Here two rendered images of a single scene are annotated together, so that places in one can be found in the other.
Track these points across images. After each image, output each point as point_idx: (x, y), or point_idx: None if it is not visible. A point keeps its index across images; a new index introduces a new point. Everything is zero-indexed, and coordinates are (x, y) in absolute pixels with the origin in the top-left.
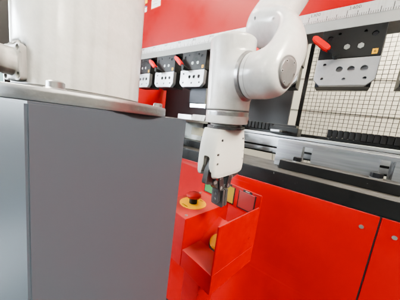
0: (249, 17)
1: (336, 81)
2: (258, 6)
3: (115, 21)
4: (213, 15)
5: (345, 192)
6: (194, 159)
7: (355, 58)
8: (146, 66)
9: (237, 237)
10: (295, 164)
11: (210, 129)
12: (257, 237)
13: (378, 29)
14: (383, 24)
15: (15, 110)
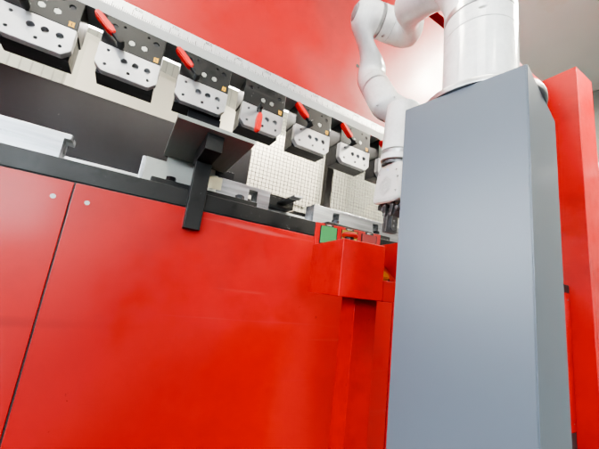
0: (387, 93)
1: (351, 162)
2: (393, 91)
3: None
4: (242, 36)
5: (381, 240)
6: (246, 216)
7: (359, 150)
8: (61, 9)
9: None
10: (340, 225)
11: None
12: (329, 302)
13: (366, 136)
14: (368, 134)
15: (553, 121)
